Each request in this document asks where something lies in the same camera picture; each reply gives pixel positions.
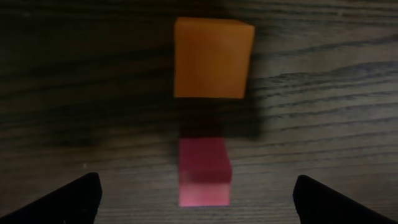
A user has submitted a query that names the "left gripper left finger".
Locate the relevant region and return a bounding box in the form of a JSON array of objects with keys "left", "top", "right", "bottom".
[{"left": 0, "top": 172, "right": 103, "bottom": 224}]

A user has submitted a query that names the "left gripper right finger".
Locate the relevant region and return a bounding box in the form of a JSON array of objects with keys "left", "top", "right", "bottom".
[{"left": 292, "top": 174, "right": 398, "bottom": 224}]

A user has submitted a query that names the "red cube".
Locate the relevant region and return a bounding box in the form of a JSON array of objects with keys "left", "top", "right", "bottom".
[{"left": 178, "top": 138, "right": 233, "bottom": 208}]

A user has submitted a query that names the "orange cube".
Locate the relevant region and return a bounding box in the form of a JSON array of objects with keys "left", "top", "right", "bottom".
[{"left": 173, "top": 16, "right": 256, "bottom": 100}]

